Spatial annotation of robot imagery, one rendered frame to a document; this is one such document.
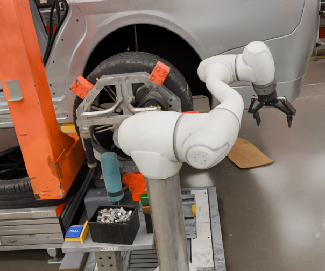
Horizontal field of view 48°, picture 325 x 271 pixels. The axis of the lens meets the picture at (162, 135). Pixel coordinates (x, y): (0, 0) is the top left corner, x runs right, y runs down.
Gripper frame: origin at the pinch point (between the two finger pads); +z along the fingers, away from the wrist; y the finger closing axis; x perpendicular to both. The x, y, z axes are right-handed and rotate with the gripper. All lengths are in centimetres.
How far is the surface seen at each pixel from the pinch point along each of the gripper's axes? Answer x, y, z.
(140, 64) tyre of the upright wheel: 12, -66, -25
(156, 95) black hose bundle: -4, -51, -19
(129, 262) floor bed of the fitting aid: -61, -80, 62
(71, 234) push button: -70, -81, 9
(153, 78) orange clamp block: 5, -56, -22
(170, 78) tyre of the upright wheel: 14, -54, -14
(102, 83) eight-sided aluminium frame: -5, -79, -28
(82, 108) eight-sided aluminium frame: -15, -91, -20
